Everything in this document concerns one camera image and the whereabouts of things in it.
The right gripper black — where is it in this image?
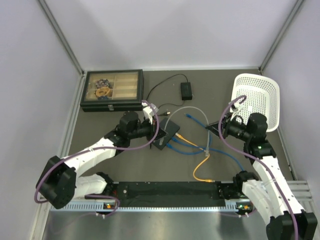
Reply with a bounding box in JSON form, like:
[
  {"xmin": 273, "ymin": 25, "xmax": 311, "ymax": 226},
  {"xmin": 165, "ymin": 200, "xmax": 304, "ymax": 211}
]
[{"xmin": 205, "ymin": 112, "xmax": 252, "ymax": 142}]

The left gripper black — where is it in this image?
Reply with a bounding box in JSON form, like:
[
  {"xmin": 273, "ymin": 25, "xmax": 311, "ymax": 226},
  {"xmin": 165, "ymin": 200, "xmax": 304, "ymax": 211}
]
[{"xmin": 128, "ymin": 115, "xmax": 169, "ymax": 143}]

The black network switch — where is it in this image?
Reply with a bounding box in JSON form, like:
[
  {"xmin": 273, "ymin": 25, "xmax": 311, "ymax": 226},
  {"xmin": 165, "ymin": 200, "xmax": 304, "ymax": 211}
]
[{"xmin": 152, "ymin": 117, "xmax": 180, "ymax": 150}]

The yellow ethernet cable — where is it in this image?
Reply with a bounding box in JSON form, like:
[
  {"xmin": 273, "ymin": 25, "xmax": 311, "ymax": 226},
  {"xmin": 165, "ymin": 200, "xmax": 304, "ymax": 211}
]
[{"xmin": 175, "ymin": 133, "xmax": 216, "ymax": 183}]

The black power adapter with cord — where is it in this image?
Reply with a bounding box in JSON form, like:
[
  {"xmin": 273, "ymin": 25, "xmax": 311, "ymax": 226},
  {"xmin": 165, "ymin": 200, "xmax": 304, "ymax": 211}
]
[{"xmin": 145, "ymin": 73, "xmax": 193, "ymax": 109}]

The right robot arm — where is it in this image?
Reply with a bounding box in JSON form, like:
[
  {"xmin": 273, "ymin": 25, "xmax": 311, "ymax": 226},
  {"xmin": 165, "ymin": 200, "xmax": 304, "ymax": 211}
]
[{"xmin": 205, "ymin": 113, "xmax": 318, "ymax": 240}]

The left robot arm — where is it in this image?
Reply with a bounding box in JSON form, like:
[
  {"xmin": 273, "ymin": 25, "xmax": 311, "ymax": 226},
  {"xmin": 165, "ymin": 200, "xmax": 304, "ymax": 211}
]
[{"xmin": 36, "ymin": 111, "xmax": 166, "ymax": 209}]

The black jewelry display box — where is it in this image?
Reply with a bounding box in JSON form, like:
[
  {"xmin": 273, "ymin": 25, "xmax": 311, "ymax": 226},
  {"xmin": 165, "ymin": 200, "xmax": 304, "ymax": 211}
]
[{"xmin": 80, "ymin": 69, "xmax": 144, "ymax": 112}]

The white perforated plastic basket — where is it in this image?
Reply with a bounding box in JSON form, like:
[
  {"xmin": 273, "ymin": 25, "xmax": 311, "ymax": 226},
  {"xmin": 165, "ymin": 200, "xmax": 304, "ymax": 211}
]
[{"xmin": 231, "ymin": 73, "xmax": 280, "ymax": 133}]

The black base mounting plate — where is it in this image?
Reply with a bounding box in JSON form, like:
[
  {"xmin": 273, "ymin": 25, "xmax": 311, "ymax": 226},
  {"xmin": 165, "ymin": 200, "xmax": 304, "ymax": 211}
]
[{"xmin": 102, "ymin": 181, "xmax": 250, "ymax": 208}]

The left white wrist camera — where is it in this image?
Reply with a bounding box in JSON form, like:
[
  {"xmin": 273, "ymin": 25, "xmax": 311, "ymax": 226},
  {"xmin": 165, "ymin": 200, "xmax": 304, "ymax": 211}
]
[{"xmin": 142, "ymin": 100, "xmax": 159, "ymax": 124}]

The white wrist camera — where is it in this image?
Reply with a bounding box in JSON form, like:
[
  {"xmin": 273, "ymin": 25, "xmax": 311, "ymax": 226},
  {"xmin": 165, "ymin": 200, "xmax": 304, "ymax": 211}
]
[
  {"xmin": 229, "ymin": 102, "xmax": 244, "ymax": 120},
  {"xmin": 142, "ymin": 100, "xmax": 159, "ymax": 124}
]

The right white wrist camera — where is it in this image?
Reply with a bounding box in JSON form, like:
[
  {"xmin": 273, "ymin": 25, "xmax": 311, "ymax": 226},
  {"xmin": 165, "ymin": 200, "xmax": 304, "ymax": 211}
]
[{"xmin": 229, "ymin": 102, "xmax": 244, "ymax": 120}]

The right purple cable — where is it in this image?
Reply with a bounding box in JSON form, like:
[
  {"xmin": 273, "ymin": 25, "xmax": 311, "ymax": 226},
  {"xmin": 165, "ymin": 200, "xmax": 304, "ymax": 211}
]
[{"xmin": 217, "ymin": 95, "xmax": 300, "ymax": 240}]

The orange bracelet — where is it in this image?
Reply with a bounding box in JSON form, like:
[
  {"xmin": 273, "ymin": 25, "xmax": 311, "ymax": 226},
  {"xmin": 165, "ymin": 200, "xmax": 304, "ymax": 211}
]
[{"xmin": 94, "ymin": 86, "xmax": 113, "ymax": 98}]

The dark beaded bracelet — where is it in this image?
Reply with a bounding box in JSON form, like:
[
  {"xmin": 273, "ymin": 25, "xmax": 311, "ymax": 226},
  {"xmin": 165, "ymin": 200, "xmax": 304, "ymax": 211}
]
[{"xmin": 94, "ymin": 78, "xmax": 111, "ymax": 88}]

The white slotted cable duct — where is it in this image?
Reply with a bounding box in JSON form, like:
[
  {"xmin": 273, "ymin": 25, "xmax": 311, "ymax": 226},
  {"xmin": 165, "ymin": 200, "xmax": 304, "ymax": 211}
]
[{"xmin": 58, "ymin": 200, "xmax": 239, "ymax": 213}]

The aluminium frame rail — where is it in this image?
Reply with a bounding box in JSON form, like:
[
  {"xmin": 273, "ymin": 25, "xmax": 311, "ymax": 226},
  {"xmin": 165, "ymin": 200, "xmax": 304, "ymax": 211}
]
[{"xmin": 287, "ymin": 180, "xmax": 313, "ymax": 209}]

